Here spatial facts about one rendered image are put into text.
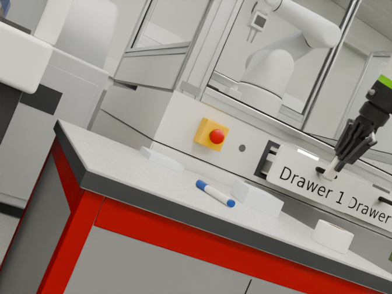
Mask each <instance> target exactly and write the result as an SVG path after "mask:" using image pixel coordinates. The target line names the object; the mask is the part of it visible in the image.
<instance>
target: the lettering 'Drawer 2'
mask: <svg viewBox="0 0 392 294"><path fill-rule="evenodd" d="M352 198H354V199H355V200H356V202H355V205H354V206H353V207H350V206H348V208H354V207H355V206H356V204H357V199H356V198H355V197H352ZM360 205H363V204H361V203H359V205H358V207H357V210H356V211H358V208H359V206H360ZM364 207H367V209H362V213H363V210H366V212H365V213H363V214H365V215H366V214H367V212H368V209H369V207H368V206H366V205H365V206H364ZM371 213H372V214H373V213H374V216H373V218H375V217H376V215H377V214H378V213H379V211H378V212H377V214H376V215H375V213H376V210H374V211H373V212H372V208H371V210H370V217H371V216H372V214H371ZM381 214H383V215H384V217H382V216H381ZM381 214H380V215H379V221H381V222H382V221H383V220H380V217H382V218H385V214H384V213H381Z"/></svg>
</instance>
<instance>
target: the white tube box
mask: <svg viewBox="0 0 392 294"><path fill-rule="evenodd" d="M230 194H231V195H232V196H234V197H235V199H237V200H238V201H240V202H241V203H242V204H243V205H246V206H248V207H250V208H253V209H256V210H258V211H260V212H263V213H265V214H267V215H270V216H273V217H275V218H278V215H279V213H280V211H281V209H282V206H283V204H284V202H283V201H281V200H280V199H278V198H276V197H274V196H273V195H271V194H269V193H268V192H266V191H263V190H261V189H259V188H256V187H254V186H252V185H249V184H247V183H244V182H242V181H240V180H237V179H236V180H235V182H234V185H233V187H232V189H231V191H230Z"/></svg>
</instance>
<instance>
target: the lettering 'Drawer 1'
mask: <svg viewBox="0 0 392 294"><path fill-rule="evenodd" d="M285 168H286V169H288V170H289V171H290V174H289V177H288V178H282V175H283V173H284V171H285ZM291 174H292V172H291V169H290V168H288V167H284V168H283V171H282V173H281V176H280V179H283V180H288V179H289V178H290V176H291ZM296 176H297V177H299V176H298V175H295V174H294V176H293V179H294V178H295V177H296ZM293 179H292V181H291V182H290V183H292V182H293ZM300 179H303V180H304V182H303V181H298V182H297V186H298V187H302V188H303V186H304V184H305V178H303V177H301V178H300ZM299 182H301V183H303V184H302V185H299ZM309 183H310V181H308V185H307V190H309V188H310V187H311V186H312V185H313V186H314V182H312V184H311V185H310V187H309ZM313 186H312V189H311V191H312V192H313V191H314V190H315V189H316V187H317V186H318V184H317V185H316V186H315V187H314V189H313ZM320 188H324V191H323V190H320ZM320 188H319V189H318V191H317V193H318V195H319V196H323V195H320V194H319V191H322V192H325V191H326V188H325V187H323V186H321V187H320ZM330 191H332V192H333V190H330V189H329V190H328V192H327V195H328V193H329V192H330ZM340 193H342V194H341V197H340V199H339V201H336V202H337V203H339V204H342V203H340V200H341V198H342V196H343V194H344V192H342V191H340ZM327 195H326V196H325V197H326V198H327Z"/></svg>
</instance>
